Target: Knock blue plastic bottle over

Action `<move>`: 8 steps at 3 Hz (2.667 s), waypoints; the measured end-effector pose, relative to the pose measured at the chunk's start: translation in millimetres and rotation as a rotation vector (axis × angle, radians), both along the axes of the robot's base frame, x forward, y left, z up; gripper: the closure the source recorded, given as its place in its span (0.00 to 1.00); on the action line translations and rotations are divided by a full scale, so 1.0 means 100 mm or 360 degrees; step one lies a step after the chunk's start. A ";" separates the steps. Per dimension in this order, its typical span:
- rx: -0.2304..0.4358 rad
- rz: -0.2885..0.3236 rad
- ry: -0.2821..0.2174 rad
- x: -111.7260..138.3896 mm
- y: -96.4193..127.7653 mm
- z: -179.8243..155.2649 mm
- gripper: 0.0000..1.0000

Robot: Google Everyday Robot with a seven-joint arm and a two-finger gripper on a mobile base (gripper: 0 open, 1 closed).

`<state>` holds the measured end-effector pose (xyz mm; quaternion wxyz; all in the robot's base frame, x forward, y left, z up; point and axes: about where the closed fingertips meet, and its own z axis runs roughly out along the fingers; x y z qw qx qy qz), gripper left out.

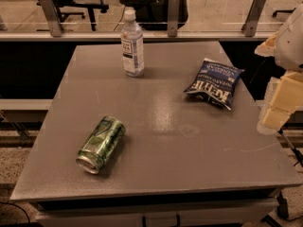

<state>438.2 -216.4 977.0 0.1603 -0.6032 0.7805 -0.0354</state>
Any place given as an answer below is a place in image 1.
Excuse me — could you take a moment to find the clear plastic water bottle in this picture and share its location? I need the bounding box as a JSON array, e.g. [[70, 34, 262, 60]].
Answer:
[[121, 9, 144, 77]]

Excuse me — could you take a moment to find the blue Kettle chips bag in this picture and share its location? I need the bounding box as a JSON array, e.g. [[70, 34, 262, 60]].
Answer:
[[185, 58, 244, 110]]

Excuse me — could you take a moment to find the black stand leg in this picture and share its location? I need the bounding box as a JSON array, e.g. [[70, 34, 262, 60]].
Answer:
[[278, 130, 303, 167]]

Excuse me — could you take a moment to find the black chair base right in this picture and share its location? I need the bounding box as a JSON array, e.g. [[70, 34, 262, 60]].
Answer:
[[272, 8, 295, 17]]

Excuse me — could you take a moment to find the green soda can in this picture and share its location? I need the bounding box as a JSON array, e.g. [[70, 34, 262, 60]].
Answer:
[[76, 116, 126, 174]]

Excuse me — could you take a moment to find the black floor cable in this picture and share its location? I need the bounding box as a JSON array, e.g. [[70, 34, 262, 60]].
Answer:
[[0, 201, 31, 224]]

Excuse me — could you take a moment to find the left metal glass bracket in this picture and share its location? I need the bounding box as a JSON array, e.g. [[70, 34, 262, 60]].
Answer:
[[39, 0, 62, 37]]

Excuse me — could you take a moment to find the black drawer handle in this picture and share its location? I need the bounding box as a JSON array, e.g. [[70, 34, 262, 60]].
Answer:
[[142, 215, 181, 227]]

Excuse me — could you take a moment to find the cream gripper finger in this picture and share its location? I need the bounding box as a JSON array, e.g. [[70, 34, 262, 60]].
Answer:
[[257, 71, 303, 135], [255, 33, 277, 57]]

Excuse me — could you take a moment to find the middle metal glass bracket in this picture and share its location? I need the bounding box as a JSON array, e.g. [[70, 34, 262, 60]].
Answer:
[[167, 0, 180, 37]]

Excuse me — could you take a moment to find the right metal glass bracket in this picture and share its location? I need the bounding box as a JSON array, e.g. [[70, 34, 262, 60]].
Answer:
[[241, 0, 266, 37]]

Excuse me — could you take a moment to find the metal glass bracket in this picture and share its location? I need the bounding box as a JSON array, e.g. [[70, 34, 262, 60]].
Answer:
[[167, 0, 180, 37], [241, 0, 266, 37], [39, 0, 62, 37]]

